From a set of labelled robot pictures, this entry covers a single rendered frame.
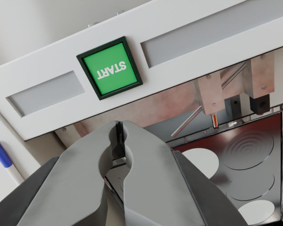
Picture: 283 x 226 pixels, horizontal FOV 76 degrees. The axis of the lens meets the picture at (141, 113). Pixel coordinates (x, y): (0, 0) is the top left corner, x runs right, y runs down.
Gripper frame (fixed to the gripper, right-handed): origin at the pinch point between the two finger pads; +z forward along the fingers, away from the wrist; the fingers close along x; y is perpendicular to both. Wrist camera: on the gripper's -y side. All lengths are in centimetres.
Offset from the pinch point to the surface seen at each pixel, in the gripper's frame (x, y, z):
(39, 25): -49, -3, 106
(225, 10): 10.9, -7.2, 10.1
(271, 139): 27.3, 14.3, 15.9
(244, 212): 27.6, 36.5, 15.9
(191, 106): 11.4, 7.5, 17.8
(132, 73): 1.0, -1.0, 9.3
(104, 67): -2.0, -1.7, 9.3
